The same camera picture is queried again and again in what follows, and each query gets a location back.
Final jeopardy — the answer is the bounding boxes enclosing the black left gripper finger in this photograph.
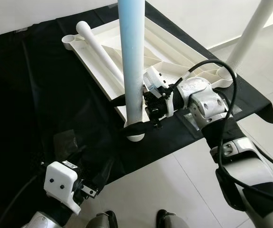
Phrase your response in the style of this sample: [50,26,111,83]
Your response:
[94,159,114,190]

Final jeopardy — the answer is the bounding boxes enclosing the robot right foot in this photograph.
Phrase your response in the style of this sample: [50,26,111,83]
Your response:
[155,209,190,228]

